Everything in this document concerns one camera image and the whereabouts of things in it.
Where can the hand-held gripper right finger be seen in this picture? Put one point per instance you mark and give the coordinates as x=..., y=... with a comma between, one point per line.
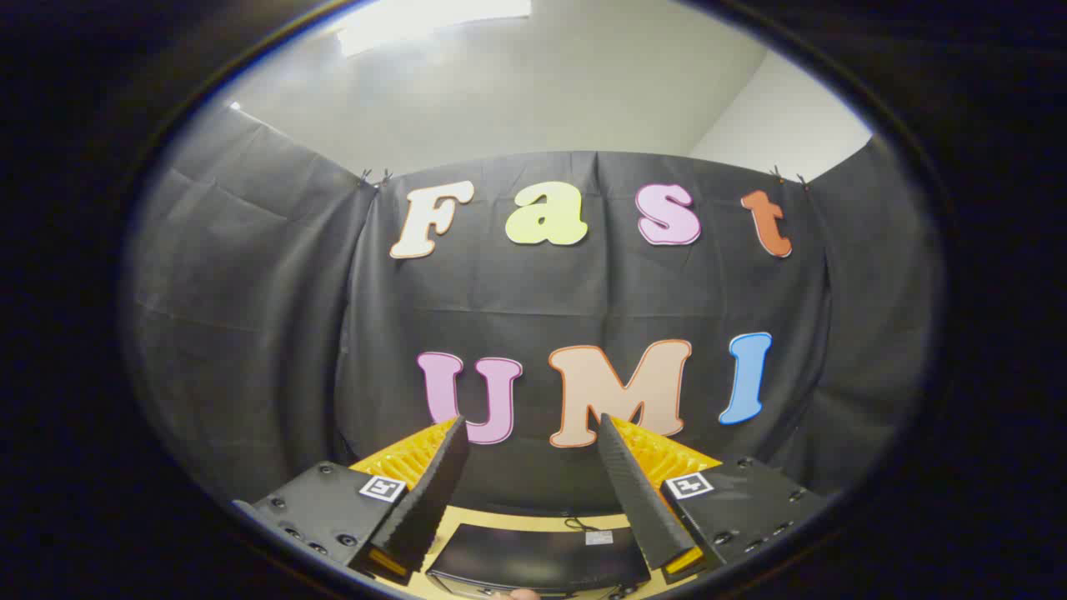
x=638, y=500

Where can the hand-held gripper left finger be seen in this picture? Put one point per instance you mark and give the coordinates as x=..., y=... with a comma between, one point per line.
x=425, y=500

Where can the black toaster oven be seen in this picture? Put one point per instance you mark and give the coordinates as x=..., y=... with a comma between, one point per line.
x=533, y=558

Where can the black backdrop cloth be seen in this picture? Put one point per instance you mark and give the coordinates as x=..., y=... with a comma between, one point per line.
x=250, y=333

